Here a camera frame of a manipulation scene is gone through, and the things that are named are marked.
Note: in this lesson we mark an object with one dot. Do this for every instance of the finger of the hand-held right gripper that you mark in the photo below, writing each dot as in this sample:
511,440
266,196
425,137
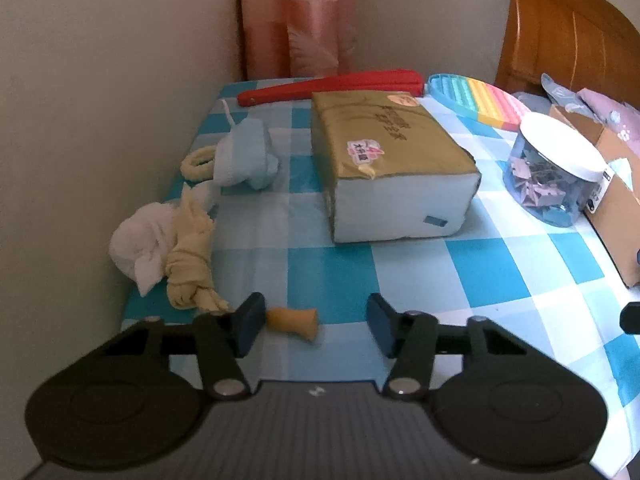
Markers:
631,317

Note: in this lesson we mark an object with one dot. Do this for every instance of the blue floral bed sheet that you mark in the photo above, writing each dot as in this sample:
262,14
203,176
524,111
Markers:
530,100

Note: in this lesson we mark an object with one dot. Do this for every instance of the pink curtain with gold band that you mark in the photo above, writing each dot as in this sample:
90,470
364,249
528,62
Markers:
300,20

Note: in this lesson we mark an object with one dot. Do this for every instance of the cardboard box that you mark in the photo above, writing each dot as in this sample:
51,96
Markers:
615,215

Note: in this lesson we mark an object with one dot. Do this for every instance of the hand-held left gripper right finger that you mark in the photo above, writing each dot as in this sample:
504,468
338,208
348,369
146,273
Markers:
382,325

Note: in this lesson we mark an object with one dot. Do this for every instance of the wooden bed headboard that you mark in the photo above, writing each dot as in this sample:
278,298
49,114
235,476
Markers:
565,30

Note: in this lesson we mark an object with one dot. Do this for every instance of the white cloth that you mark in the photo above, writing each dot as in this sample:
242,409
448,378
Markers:
135,240

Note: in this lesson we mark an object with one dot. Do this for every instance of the clear jar with white lid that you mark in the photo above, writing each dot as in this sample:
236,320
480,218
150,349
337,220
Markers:
555,160

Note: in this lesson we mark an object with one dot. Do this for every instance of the red folded fan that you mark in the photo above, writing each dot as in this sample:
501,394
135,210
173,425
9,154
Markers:
330,86

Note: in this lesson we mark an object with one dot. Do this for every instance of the blue checkered tablecloth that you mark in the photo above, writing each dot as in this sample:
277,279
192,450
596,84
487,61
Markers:
350,280

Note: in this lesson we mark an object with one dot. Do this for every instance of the tan cork stopper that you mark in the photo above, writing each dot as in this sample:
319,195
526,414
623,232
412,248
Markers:
292,324

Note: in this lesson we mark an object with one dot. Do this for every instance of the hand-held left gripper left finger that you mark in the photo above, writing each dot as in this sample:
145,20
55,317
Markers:
250,322

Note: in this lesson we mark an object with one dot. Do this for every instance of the gold wrapped tissue pack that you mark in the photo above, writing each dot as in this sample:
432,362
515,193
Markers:
390,160

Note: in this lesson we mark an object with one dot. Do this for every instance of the pale blue face mask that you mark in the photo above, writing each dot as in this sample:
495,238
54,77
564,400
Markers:
245,155

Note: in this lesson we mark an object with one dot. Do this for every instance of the rainbow pop bubble toy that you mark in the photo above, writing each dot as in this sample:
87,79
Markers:
475,97

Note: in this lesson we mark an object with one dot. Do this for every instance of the beige knotted stocking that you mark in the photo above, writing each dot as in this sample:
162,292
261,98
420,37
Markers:
187,260

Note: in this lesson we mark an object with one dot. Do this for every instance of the pink floral quilt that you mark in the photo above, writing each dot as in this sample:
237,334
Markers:
615,110

